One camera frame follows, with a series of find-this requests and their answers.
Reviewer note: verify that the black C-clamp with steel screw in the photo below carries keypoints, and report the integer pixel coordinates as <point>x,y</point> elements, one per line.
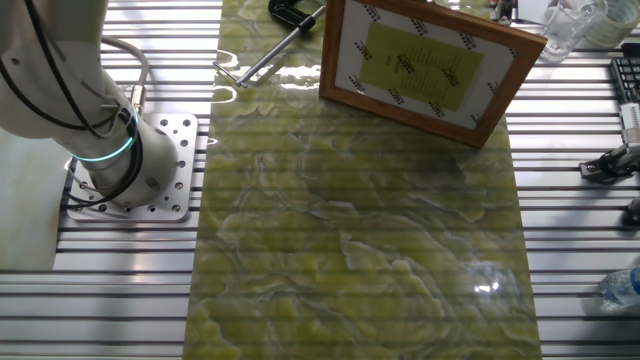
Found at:
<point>292,17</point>

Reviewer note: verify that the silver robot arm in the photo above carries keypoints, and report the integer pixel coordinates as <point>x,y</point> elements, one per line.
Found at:
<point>30,90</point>

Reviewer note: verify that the green marble pattern mat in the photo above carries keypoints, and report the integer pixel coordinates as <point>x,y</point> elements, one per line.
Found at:
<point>350,225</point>

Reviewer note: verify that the clear plastic cup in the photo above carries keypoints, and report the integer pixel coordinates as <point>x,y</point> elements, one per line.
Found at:
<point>565,30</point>

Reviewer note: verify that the clear water bottle blue cap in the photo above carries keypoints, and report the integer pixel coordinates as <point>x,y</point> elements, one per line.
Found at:
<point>622,286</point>

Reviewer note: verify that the black keyboard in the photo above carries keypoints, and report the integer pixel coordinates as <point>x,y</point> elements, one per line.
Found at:
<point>627,75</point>

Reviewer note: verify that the clear tape roll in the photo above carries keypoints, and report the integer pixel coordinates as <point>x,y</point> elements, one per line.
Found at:
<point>620,22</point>

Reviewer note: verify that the wooden picture frame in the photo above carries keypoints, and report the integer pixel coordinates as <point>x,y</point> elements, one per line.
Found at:
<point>360,60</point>

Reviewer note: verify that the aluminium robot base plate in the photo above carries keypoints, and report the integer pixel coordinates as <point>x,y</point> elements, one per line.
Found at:
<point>180,165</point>

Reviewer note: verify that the grey camera on black mount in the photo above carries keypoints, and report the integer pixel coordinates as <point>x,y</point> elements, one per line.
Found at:
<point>505,7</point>

